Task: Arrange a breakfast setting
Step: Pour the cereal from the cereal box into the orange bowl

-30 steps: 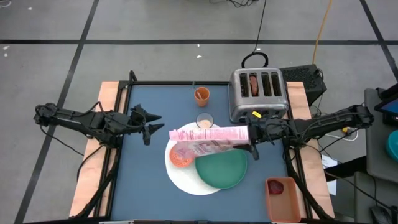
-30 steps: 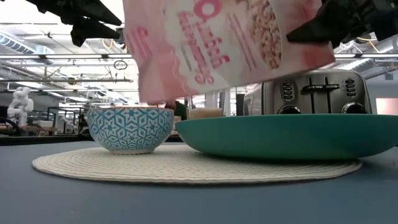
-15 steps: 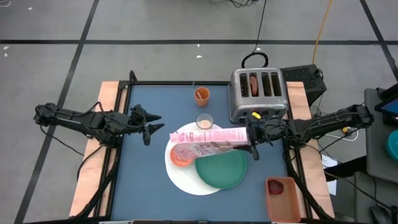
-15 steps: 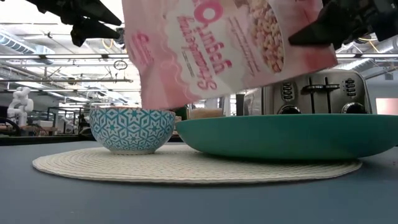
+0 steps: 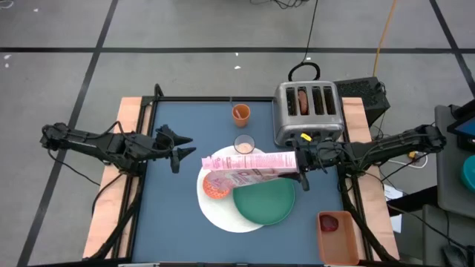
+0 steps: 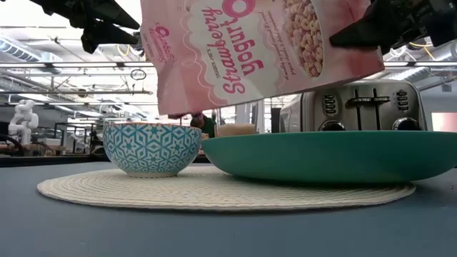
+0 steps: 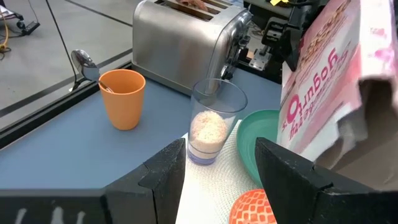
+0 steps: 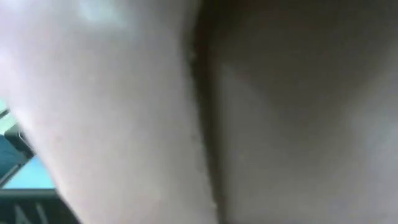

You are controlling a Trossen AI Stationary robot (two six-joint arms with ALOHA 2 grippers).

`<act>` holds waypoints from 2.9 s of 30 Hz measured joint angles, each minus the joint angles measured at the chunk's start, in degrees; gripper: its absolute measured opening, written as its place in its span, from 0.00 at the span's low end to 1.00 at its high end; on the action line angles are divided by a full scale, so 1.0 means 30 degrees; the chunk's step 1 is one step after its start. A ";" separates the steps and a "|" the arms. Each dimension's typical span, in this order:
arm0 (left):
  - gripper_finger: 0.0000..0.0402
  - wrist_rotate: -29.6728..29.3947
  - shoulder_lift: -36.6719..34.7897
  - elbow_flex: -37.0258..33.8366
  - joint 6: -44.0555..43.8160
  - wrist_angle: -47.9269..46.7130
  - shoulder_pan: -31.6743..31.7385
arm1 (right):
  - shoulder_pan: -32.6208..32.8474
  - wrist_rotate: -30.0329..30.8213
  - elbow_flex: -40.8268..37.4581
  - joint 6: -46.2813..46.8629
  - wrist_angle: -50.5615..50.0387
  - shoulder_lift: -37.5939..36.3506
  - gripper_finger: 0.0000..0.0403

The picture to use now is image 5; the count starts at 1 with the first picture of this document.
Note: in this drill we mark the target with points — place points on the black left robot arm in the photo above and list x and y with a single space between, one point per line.
89 144

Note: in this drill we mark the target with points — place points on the black perforated equipment box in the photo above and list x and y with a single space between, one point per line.
360 92

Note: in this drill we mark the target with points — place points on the round cream woven placemat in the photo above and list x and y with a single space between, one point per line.
217 211

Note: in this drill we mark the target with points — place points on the grey side cabinet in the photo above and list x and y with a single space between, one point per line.
449 178

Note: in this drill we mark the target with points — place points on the clear drinking glass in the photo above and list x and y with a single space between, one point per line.
244 145

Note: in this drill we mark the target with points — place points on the light wooden side board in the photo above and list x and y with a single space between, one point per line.
107 222
352 111

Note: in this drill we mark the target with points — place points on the white paper sheet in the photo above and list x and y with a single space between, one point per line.
389 193

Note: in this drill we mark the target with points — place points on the orange plastic cup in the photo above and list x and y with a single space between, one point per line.
241 120

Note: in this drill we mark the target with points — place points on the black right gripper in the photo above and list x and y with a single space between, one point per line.
330 157

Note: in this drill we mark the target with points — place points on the black tablet screen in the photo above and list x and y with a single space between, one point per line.
465 128

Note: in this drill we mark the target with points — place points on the orange rectangular tray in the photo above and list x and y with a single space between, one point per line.
339 244

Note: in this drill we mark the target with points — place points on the black metal table frame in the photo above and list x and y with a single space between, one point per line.
222 99

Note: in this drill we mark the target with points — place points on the small yellow tag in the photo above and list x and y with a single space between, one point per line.
306 136

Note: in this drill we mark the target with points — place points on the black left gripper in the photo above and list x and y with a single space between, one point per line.
144 148

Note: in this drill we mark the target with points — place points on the dark red food piece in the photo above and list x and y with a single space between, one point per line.
329 223

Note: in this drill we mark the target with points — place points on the silver spoon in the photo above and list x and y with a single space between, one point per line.
237 113

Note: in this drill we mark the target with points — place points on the reddish brown toast piece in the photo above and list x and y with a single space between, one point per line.
303 102

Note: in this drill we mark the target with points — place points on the silver four-slot toaster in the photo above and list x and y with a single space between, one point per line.
310 124

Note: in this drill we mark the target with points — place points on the teal plate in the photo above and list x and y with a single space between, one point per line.
263 202

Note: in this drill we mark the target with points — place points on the teal round object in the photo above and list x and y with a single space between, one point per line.
469 174

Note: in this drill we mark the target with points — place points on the pink strawberry yogurt cereal box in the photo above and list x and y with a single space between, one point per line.
248 161

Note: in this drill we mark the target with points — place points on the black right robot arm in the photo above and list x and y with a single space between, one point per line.
393 144

